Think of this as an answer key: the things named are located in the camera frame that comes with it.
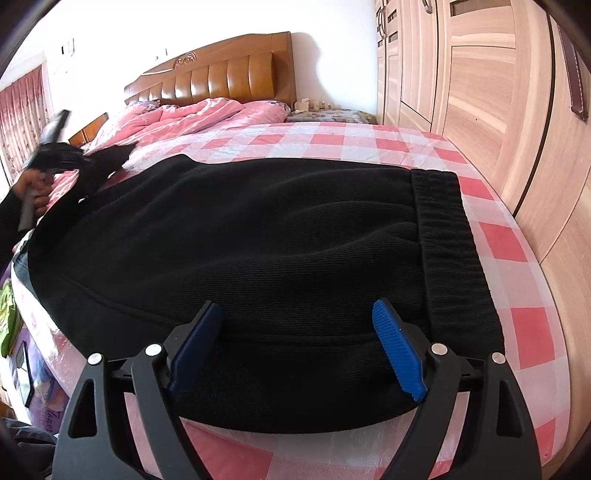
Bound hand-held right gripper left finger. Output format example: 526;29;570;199
53;301;225;480

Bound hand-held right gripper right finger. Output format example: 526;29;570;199
372;299;542;480

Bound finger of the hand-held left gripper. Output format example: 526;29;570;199
76;151;101;175

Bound black pants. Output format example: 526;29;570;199
14;147;505;433

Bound person's left forearm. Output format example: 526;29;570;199
0;185;29;274

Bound person's left hand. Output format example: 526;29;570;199
11;170;54;217

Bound brown wooden nightstand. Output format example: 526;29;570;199
68;112;109;146

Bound pink patterned curtain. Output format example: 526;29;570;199
0;62;54;185

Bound pink quilt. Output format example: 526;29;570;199
83;98;291;155

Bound bed with pink checked sheet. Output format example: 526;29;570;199
9;117;561;480

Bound brown wooden headboard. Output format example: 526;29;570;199
124;31;297;108

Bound purple printed blanket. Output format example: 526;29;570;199
0;258;70;428

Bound green cloth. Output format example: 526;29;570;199
0;281;25;358

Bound nightstand with floral cloth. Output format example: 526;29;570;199
284;107;377;125

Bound light wooden wardrobe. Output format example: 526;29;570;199
374;0;591;402

